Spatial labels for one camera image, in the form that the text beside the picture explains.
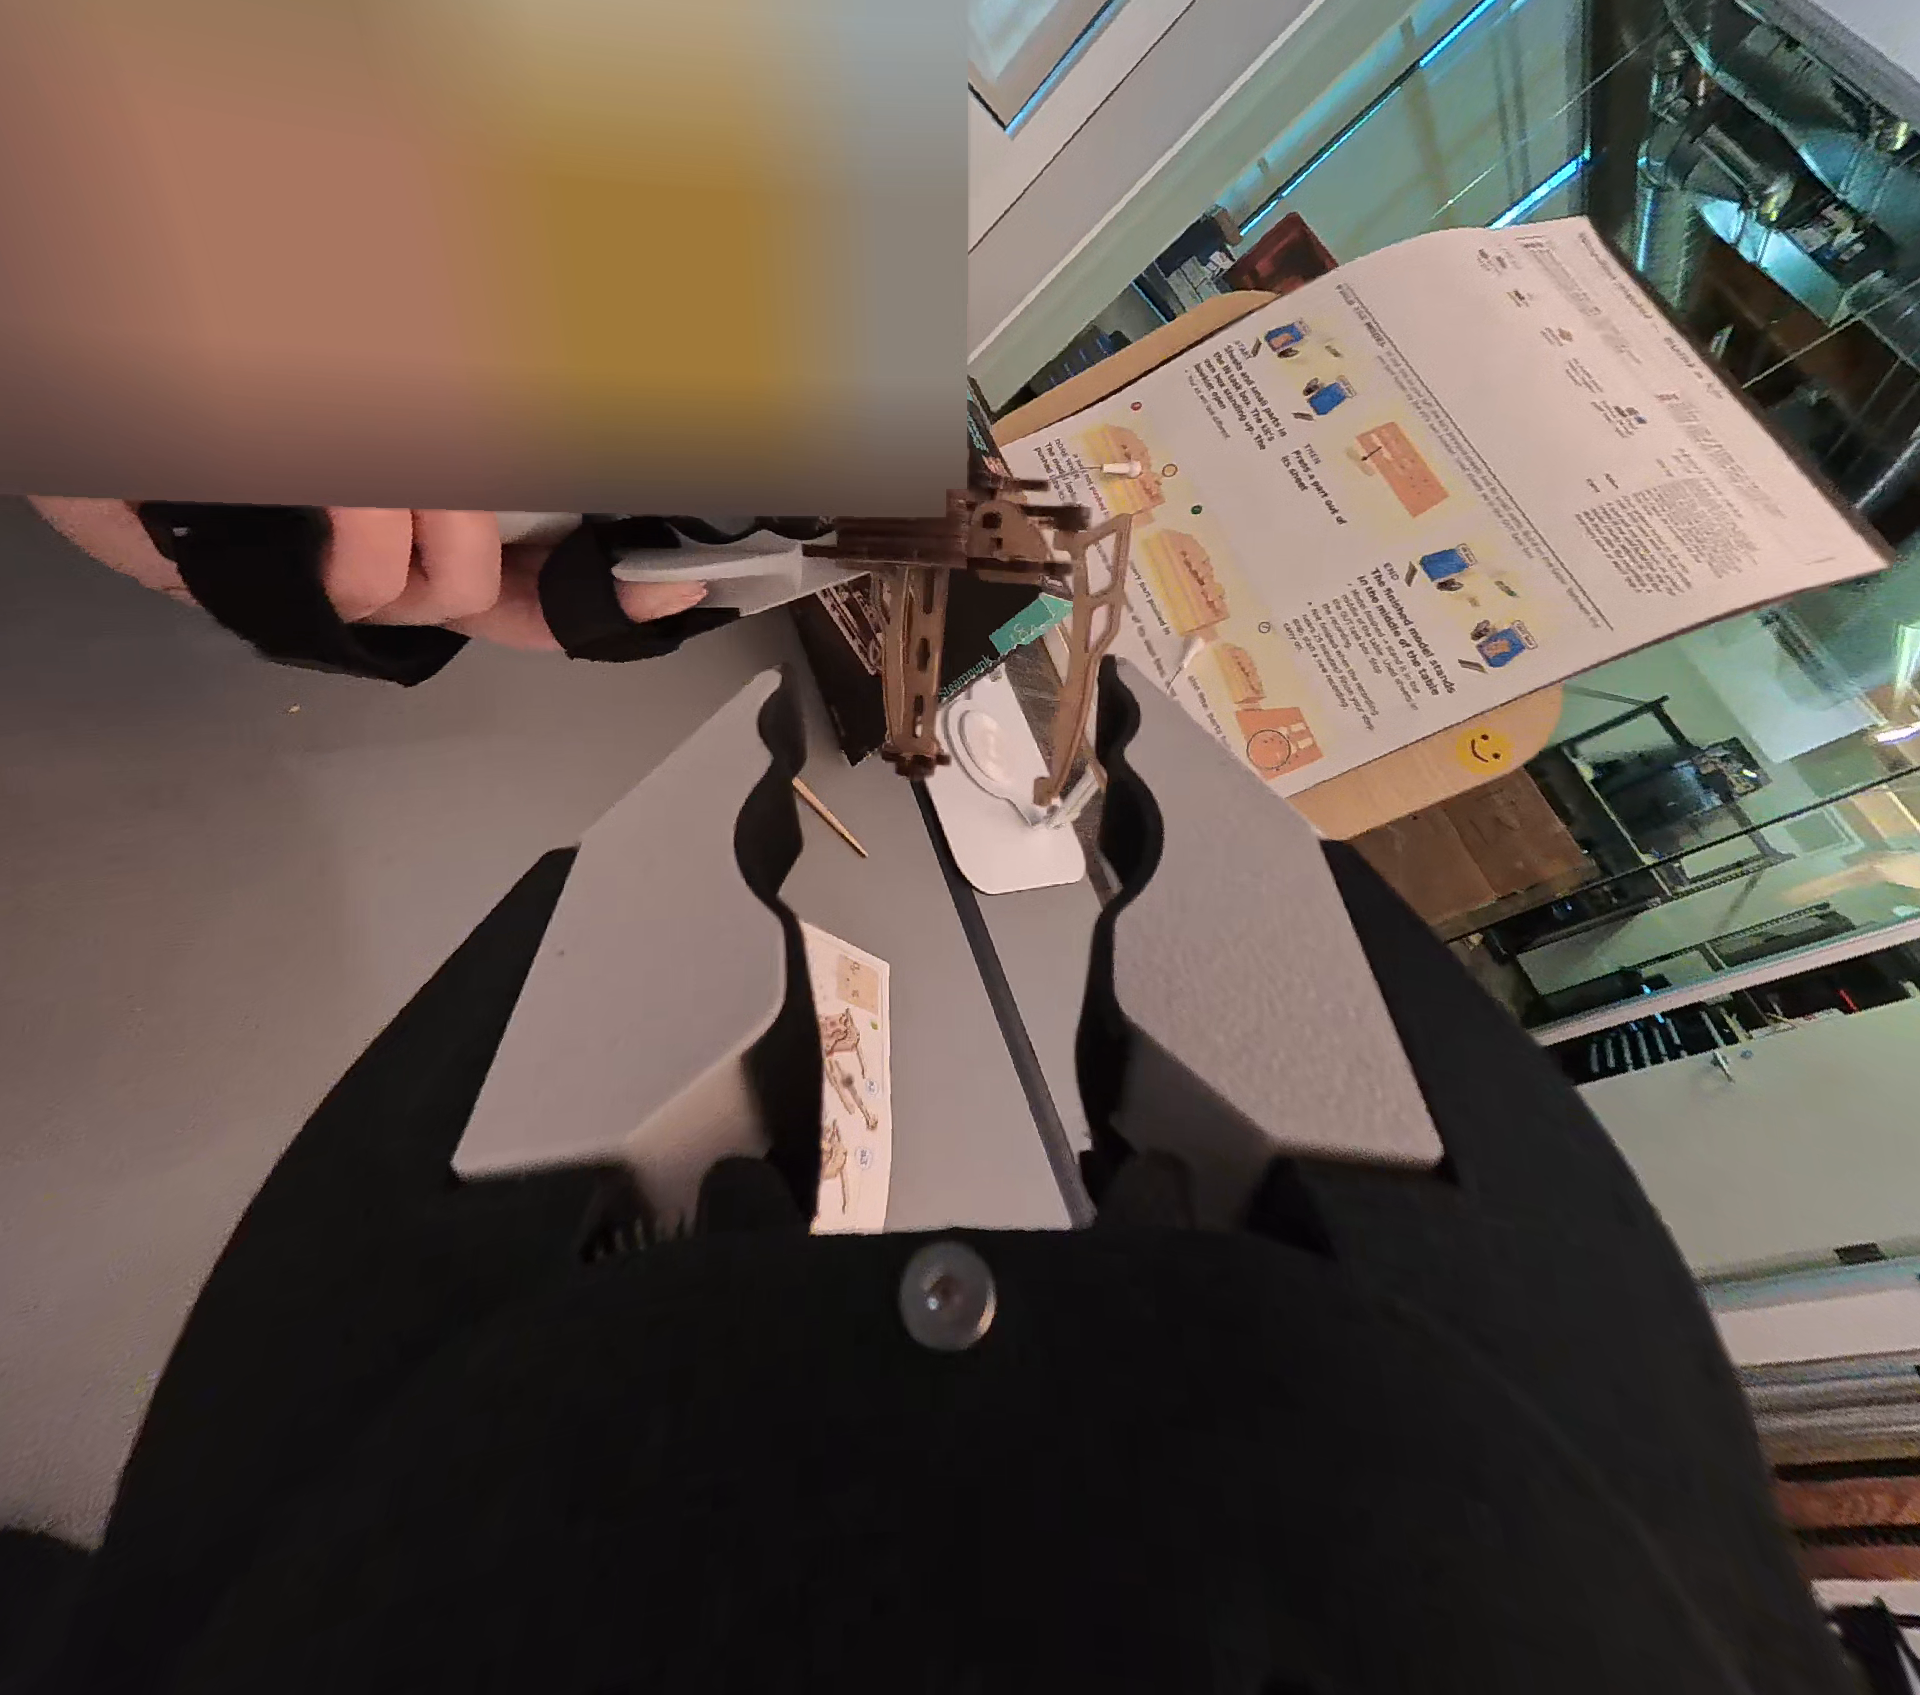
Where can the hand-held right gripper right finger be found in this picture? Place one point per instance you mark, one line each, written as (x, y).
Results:
(1276, 973)

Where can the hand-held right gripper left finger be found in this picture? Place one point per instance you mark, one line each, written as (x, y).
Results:
(646, 973)

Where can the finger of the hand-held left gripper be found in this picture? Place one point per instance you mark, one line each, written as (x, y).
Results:
(751, 562)

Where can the brown wooden mechanical model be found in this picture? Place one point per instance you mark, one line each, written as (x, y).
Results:
(909, 644)

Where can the black model kit box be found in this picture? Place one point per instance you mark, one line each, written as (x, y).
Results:
(841, 675)

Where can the person's left hand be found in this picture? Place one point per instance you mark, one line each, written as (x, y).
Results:
(421, 571)

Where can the illustrated assembly leaflet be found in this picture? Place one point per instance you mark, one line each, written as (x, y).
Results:
(855, 1080)

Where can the thin wooden stick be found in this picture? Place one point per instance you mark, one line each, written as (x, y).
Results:
(827, 816)

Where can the white board stand base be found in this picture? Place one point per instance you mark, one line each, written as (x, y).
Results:
(1006, 840)

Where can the printed instruction sheet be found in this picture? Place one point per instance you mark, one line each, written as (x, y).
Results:
(1502, 448)

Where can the red storage crate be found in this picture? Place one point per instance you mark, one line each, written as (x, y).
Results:
(1289, 254)

